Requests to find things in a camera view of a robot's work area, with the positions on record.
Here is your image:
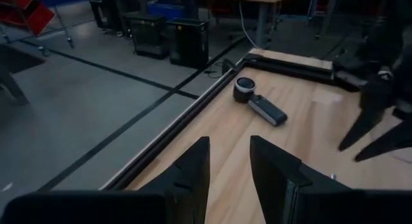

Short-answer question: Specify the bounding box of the black grey handheld device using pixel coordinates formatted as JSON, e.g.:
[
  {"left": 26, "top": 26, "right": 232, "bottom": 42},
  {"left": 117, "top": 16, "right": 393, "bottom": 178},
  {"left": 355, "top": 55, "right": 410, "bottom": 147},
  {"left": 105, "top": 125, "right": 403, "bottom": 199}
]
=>
[{"left": 232, "top": 76, "right": 288, "bottom": 127}]

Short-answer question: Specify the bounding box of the red bin rack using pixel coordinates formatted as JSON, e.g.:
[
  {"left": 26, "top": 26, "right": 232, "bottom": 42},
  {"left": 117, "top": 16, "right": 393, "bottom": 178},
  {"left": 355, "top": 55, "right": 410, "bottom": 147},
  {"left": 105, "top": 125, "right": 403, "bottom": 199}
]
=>
[{"left": 0, "top": 0, "right": 75, "bottom": 57}]

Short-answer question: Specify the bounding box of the black clamp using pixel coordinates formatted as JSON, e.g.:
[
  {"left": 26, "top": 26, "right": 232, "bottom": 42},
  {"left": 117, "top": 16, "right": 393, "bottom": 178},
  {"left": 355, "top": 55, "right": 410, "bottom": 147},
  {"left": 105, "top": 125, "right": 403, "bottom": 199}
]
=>
[{"left": 220, "top": 58, "right": 239, "bottom": 74}]

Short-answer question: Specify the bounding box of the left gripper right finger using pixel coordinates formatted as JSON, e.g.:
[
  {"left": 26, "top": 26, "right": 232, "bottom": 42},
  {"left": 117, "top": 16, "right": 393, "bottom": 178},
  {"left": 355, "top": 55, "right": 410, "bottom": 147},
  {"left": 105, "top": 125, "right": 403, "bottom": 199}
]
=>
[{"left": 250, "top": 135, "right": 412, "bottom": 224}]

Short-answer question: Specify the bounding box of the dark table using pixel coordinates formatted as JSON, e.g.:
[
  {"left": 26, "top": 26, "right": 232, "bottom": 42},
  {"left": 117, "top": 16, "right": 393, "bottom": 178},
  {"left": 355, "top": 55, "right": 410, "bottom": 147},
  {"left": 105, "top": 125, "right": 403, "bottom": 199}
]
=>
[{"left": 0, "top": 43, "right": 46, "bottom": 106}]

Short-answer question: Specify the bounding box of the black aluminium table frame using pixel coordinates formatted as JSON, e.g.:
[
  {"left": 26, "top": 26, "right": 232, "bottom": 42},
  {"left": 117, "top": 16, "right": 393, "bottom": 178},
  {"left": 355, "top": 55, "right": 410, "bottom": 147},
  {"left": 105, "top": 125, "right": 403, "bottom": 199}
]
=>
[{"left": 99, "top": 52, "right": 363, "bottom": 191}]

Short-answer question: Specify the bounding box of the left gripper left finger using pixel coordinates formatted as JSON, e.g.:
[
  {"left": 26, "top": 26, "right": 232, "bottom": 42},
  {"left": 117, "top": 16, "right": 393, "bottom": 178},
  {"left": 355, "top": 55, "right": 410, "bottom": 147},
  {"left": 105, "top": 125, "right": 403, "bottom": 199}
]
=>
[{"left": 0, "top": 136, "right": 211, "bottom": 224}]

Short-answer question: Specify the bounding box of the blue storage bin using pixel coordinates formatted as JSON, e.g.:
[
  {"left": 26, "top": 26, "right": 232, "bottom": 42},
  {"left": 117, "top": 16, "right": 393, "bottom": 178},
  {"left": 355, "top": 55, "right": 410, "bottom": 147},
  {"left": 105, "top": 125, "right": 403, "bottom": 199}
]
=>
[{"left": 147, "top": 0, "right": 191, "bottom": 21}]

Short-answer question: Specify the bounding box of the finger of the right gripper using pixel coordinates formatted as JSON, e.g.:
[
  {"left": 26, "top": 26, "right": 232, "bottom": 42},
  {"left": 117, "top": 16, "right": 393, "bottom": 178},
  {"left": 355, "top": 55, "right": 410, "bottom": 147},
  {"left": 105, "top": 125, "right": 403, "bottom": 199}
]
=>
[
  {"left": 337, "top": 106, "right": 387, "bottom": 153},
  {"left": 353, "top": 120, "right": 412, "bottom": 163}
]

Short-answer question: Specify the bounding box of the black computer tower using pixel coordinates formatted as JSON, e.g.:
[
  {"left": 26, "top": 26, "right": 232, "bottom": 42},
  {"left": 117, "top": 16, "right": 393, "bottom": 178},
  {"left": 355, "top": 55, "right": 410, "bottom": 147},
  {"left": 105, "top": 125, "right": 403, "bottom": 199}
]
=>
[
  {"left": 169, "top": 18, "right": 210, "bottom": 70},
  {"left": 128, "top": 14, "right": 171, "bottom": 60}
]

